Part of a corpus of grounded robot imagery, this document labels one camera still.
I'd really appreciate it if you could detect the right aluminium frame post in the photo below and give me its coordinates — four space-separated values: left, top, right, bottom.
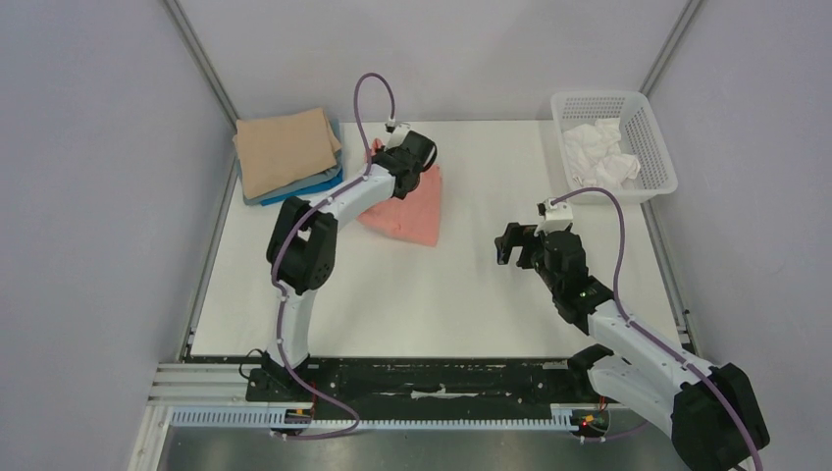
639 0 704 96

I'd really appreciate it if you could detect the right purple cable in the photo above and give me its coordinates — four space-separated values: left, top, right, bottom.
550 186 765 471

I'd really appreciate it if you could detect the grey-teal folded t shirt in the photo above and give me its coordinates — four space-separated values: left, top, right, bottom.
242 150 343 206

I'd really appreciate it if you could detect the beige folded t shirt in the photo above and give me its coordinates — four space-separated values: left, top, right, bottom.
234 108 341 199

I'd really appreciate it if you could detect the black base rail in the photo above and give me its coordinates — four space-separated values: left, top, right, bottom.
244 357 598 420

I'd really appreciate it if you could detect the white plastic laundry basket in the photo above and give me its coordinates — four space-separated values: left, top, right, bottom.
550 90 678 204

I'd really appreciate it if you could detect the purple cable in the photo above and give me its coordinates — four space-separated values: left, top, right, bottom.
269 72 399 442
550 186 765 471

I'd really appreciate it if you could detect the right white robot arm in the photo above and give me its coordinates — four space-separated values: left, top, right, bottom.
520 230 770 470

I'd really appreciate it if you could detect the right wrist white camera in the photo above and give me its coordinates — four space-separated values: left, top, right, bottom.
534 200 573 236

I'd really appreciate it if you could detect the wrist white camera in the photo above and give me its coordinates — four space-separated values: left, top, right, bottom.
385 118 411 148
534 200 573 236

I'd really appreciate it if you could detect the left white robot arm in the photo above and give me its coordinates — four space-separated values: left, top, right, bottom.
246 126 514 402

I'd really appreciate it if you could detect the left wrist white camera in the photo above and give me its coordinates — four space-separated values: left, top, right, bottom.
385 118 411 148

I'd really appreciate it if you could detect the white crumpled t shirt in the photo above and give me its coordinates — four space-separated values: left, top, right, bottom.
562 118 641 190

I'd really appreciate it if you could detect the white slotted cable duct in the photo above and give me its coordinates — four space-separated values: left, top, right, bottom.
170 406 579 432

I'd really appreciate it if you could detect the left aluminium frame post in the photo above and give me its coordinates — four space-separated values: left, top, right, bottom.
160 0 238 130

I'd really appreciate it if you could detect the aluminium frame post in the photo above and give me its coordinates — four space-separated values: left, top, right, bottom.
160 0 238 130
639 0 704 96

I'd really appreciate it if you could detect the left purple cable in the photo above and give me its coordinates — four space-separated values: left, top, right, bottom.
269 72 399 442

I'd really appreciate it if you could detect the blue folded t shirt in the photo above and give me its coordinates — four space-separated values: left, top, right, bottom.
259 169 343 206

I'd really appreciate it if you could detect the salmon pink t shirt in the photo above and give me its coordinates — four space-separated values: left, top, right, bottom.
357 164 442 247

